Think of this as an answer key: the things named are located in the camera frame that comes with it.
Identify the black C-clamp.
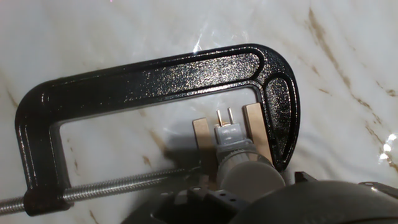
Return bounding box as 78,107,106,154
0,43,301,218

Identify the grey cylindrical peg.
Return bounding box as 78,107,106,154
217,152,286,203

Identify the small wooden clamp block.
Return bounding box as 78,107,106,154
192,117,217,153
241,102,274,164

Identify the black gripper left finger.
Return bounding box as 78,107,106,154
121,185,251,224

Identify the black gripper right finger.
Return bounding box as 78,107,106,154
294,170,318,185

